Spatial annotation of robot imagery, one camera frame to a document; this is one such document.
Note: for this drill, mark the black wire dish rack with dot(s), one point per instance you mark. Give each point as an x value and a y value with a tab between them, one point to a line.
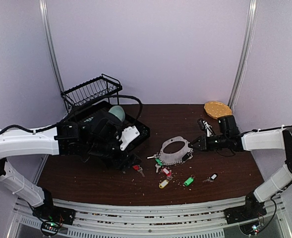
84	100

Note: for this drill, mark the yellow key tag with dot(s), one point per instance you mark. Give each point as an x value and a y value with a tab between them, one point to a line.
163	184

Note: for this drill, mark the large metal oval keyring plate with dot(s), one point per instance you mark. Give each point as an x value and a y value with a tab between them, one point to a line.
174	158

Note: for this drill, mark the green key tag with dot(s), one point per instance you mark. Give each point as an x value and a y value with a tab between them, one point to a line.
189	180
158	162

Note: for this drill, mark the metal base rail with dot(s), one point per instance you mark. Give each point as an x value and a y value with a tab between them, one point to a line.
197	220

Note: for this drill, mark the red tag with keys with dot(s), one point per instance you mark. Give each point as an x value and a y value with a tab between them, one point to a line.
139	169

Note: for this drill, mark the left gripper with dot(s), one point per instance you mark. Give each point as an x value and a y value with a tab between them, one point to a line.
125	161

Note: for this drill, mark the black key fob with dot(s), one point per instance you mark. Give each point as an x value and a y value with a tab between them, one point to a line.
187	156
211	178

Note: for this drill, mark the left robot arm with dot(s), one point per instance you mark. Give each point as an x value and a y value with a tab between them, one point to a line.
104	136

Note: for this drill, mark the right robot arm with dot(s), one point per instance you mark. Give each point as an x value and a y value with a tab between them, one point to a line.
258	139

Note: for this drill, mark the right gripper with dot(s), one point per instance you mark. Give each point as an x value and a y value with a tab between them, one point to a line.
203	143

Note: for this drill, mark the right aluminium frame post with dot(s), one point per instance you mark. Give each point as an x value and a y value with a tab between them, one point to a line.
246	46

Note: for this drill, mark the yellow dotted plate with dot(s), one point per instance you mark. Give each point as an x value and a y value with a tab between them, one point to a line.
216	109

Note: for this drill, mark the light green bowl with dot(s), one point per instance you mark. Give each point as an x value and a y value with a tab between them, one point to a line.
118	112

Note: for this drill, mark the red key tag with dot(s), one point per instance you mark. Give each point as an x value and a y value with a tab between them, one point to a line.
166	171

